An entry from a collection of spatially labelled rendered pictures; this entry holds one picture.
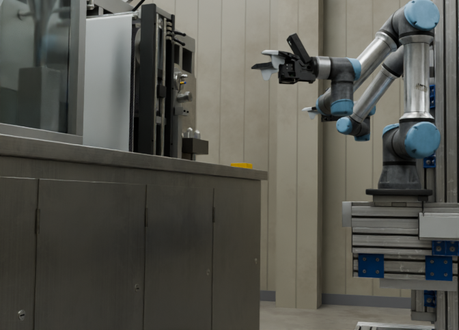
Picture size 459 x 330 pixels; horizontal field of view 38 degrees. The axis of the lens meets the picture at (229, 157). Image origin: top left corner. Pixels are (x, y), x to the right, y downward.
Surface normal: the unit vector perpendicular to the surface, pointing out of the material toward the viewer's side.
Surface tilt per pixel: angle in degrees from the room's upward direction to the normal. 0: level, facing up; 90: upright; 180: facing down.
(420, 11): 82
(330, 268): 90
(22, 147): 90
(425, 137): 98
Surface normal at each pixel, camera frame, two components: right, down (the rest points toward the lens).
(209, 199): 0.93, -0.01
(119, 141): -0.38, -0.07
